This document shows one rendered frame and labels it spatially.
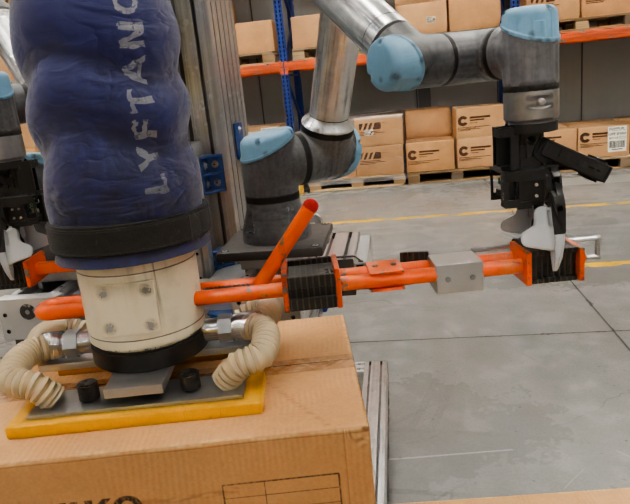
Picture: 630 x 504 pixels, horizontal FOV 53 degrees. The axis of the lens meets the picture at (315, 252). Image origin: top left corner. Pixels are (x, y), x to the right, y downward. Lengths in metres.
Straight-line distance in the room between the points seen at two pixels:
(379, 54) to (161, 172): 0.34
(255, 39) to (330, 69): 6.80
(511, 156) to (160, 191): 0.48
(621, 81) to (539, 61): 8.80
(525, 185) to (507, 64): 0.17
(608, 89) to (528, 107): 8.75
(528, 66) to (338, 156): 0.57
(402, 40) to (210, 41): 0.70
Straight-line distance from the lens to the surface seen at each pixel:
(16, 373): 0.96
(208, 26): 1.53
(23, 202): 1.24
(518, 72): 0.93
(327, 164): 1.38
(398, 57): 0.89
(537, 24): 0.93
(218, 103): 1.52
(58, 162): 0.87
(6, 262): 1.26
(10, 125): 1.25
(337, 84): 1.33
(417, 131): 8.44
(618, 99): 9.72
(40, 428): 0.94
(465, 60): 0.96
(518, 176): 0.93
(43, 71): 0.86
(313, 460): 0.84
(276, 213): 1.33
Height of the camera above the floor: 1.36
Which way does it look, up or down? 15 degrees down
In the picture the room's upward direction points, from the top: 6 degrees counter-clockwise
